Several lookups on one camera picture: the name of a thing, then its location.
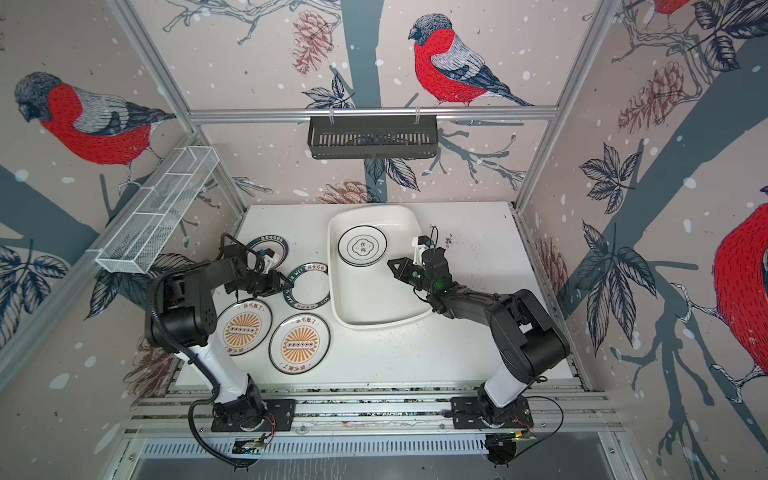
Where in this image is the white plate black emblem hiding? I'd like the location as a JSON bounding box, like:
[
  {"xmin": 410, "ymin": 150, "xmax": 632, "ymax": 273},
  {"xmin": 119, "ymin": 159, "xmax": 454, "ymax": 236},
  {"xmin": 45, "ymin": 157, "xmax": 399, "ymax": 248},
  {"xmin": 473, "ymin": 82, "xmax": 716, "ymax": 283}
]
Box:
[{"xmin": 337, "ymin": 225, "xmax": 388, "ymax": 268}]

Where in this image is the black corrugated cable conduit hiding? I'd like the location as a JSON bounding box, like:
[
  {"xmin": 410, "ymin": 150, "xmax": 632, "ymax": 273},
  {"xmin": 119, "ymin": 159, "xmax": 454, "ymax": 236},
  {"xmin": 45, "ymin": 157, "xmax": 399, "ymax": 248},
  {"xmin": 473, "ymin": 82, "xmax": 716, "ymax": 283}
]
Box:
[{"xmin": 148, "ymin": 272, "xmax": 253, "ymax": 469}]

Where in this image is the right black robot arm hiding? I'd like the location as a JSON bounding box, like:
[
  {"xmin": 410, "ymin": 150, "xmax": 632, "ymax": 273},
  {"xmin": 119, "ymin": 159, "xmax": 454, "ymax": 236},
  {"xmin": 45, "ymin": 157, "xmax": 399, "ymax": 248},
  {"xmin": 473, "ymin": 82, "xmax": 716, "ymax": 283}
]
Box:
[{"xmin": 387, "ymin": 247, "xmax": 571, "ymax": 428}]

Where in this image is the white wire mesh basket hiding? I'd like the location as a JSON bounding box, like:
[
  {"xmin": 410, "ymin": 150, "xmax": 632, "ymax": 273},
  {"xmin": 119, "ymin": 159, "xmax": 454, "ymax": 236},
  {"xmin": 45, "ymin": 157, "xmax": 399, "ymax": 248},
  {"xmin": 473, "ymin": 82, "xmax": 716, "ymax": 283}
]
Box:
[{"xmin": 95, "ymin": 146, "xmax": 219, "ymax": 274}]

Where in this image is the green rim plate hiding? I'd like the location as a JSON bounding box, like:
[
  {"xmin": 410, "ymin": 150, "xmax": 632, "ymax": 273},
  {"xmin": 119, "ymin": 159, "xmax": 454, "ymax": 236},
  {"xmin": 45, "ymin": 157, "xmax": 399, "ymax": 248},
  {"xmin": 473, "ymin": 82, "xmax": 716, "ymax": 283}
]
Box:
[{"xmin": 283, "ymin": 262, "xmax": 331, "ymax": 311}]

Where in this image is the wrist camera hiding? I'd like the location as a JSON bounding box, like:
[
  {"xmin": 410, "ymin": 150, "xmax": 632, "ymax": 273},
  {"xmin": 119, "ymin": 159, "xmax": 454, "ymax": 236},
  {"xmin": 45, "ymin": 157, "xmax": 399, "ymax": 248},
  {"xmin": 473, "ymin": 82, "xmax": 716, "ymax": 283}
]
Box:
[
  {"xmin": 412, "ymin": 235, "xmax": 432, "ymax": 255},
  {"xmin": 258, "ymin": 248, "xmax": 282, "ymax": 273}
]

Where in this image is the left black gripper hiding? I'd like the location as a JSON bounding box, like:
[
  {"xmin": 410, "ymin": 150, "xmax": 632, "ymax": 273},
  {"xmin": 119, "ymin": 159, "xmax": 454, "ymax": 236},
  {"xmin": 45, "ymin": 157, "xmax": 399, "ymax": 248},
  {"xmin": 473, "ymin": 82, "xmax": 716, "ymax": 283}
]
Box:
[{"xmin": 225, "ymin": 270, "xmax": 293, "ymax": 296}]

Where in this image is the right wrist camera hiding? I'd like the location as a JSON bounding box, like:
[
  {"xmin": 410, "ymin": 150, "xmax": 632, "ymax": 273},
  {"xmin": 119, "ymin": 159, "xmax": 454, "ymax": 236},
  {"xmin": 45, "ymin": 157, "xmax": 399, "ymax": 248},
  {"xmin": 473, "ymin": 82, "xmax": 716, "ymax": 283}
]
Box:
[{"xmin": 412, "ymin": 235, "xmax": 432, "ymax": 255}]

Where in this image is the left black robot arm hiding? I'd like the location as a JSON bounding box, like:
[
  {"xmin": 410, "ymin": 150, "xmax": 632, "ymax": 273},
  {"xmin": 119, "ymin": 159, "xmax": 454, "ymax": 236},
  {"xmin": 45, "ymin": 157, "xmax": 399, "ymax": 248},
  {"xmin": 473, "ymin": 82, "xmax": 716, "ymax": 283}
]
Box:
[{"xmin": 145, "ymin": 258, "xmax": 293, "ymax": 431}]

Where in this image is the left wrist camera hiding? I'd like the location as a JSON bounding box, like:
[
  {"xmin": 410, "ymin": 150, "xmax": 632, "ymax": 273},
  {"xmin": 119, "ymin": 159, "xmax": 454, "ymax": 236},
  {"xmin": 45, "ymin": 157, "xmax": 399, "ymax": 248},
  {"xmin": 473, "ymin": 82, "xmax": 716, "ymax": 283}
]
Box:
[{"xmin": 258, "ymin": 248, "xmax": 282, "ymax": 273}]

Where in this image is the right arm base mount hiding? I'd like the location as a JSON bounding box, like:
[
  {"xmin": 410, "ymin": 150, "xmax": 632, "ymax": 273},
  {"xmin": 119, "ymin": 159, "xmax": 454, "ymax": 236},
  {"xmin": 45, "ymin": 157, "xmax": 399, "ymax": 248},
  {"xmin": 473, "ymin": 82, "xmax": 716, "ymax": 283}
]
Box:
[{"xmin": 443, "ymin": 396, "xmax": 534, "ymax": 430}]

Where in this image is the white plastic bin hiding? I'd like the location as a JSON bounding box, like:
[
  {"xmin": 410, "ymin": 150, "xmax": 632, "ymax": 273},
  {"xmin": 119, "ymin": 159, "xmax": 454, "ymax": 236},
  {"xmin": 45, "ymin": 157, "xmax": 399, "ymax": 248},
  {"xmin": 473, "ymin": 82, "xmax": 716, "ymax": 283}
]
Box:
[{"xmin": 327, "ymin": 205, "xmax": 430, "ymax": 330}]

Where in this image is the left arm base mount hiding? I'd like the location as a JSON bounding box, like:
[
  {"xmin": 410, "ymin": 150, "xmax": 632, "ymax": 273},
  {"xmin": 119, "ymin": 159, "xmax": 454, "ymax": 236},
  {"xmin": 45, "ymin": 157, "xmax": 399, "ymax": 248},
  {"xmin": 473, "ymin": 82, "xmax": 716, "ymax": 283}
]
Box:
[{"xmin": 211, "ymin": 398, "xmax": 296, "ymax": 433}]

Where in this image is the green red ring plate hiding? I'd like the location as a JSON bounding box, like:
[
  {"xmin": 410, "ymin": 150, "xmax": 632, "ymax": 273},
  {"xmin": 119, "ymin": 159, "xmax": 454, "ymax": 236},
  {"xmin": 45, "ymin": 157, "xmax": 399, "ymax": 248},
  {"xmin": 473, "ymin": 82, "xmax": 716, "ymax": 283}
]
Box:
[{"xmin": 246, "ymin": 234, "xmax": 289, "ymax": 270}]

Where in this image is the orange sunburst plate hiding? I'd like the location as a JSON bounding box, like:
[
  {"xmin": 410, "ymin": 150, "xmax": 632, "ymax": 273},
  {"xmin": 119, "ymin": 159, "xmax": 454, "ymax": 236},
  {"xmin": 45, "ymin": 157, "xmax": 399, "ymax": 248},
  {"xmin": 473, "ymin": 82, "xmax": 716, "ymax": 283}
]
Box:
[
  {"xmin": 216, "ymin": 298, "xmax": 273, "ymax": 357},
  {"xmin": 268, "ymin": 313, "xmax": 331, "ymax": 375}
]

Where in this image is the black wall basket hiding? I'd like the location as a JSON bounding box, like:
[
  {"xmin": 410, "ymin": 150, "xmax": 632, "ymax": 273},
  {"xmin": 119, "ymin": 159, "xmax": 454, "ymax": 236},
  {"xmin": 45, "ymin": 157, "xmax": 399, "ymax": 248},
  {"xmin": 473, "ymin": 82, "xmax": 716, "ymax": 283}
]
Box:
[{"xmin": 307, "ymin": 116, "xmax": 439, "ymax": 160}]

